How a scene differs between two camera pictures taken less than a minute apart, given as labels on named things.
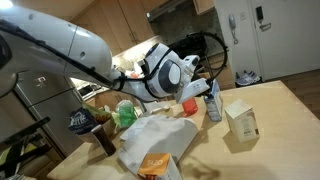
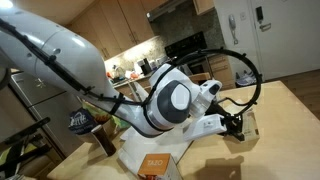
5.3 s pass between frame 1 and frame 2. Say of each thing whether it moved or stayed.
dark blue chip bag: stayed
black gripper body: moved
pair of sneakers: stayed
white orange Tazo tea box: stayed
